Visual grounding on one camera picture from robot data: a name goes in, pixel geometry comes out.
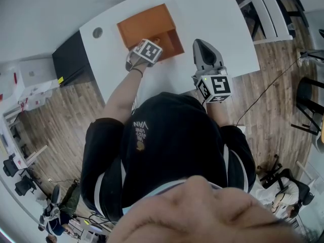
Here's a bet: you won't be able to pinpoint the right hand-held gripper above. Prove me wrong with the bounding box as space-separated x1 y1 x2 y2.
191 38 233 104

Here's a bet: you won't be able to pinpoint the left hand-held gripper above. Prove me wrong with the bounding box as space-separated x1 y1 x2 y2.
126 38 163 72

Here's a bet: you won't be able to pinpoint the orange box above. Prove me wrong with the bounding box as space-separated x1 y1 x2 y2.
116 3 185 62

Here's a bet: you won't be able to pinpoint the person's right forearm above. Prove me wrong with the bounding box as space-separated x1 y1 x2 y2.
206 100 238 129

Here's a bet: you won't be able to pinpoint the person's left forearm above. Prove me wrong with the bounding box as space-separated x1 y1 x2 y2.
102 68 145 125

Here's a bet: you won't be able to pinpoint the person's black shirt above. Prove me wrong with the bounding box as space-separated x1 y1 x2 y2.
80 92 257 223

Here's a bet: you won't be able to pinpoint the black cabinet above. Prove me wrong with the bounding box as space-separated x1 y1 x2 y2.
52 30 92 87

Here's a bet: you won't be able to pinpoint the white chair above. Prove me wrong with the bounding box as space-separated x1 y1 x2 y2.
238 0 295 46

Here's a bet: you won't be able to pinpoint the black stool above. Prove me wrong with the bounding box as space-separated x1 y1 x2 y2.
290 76 324 137

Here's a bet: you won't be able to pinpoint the white cardboard boxes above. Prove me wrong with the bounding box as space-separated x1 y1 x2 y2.
0 58 60 111

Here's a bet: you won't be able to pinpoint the black office chair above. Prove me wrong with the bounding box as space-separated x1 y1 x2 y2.
14 175 37 196
257 154 315 207
2 154 21 178

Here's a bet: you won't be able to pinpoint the person's face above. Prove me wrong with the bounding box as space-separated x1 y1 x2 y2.
107 175 303 243

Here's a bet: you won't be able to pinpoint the black floor cable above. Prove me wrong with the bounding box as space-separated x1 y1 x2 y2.
235 57 303 127

